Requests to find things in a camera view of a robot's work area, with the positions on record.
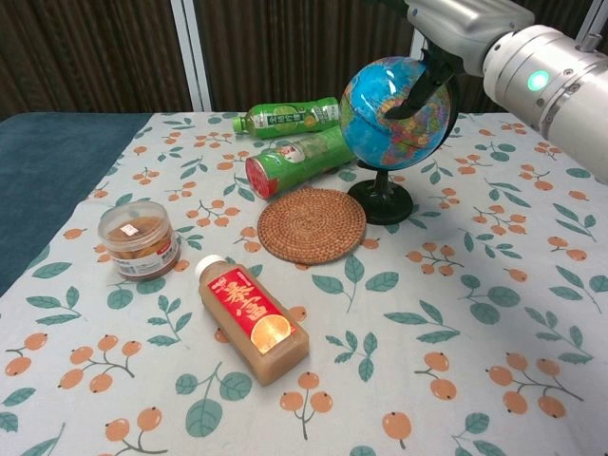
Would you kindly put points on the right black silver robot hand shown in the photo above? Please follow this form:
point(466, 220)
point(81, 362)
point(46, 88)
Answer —
point(461, 24)

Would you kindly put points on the blue globe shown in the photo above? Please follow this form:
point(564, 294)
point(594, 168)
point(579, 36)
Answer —
point(375, 119)

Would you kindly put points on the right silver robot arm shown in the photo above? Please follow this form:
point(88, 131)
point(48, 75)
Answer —
point(556, 95)

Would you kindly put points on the green tea bottle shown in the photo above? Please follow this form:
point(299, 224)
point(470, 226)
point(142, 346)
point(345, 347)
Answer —
point(285, 119)

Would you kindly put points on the green chips canister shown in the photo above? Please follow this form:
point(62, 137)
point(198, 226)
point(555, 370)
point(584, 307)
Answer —
point(299, 159)

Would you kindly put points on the round woven rattan coaster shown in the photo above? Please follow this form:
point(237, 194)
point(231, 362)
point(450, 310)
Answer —
point(311, 225)

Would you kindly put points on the floral printed tablecloth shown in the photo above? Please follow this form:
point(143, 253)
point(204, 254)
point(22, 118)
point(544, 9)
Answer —
point(427, 285)

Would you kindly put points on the juice bottle with red label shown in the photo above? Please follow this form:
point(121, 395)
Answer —
point(252, 318)

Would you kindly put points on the clear plastic snack jar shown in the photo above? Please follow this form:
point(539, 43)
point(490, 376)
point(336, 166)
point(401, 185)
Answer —
point(138, 242)

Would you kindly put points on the teal blue table cover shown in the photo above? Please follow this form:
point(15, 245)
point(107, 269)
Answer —
point(47, 166)

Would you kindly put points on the white partition frame post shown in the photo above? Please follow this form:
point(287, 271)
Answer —
point(192, 52)
point(418, 47)

